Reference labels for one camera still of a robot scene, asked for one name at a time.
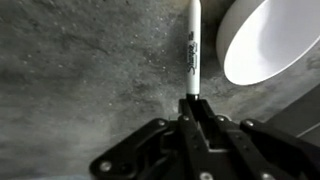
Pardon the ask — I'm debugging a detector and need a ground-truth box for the grey black-capped marker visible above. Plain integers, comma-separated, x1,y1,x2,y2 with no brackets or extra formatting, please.
186,0,202,101

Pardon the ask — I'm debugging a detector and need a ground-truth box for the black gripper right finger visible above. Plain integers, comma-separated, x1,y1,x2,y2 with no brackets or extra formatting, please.
194,100,320,180

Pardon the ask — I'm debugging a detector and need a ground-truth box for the white ceramic bowl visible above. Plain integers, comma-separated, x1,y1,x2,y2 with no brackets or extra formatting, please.
216,0,320,86

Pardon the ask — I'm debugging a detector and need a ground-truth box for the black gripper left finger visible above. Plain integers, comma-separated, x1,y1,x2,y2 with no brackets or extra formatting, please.
89,99,214,180

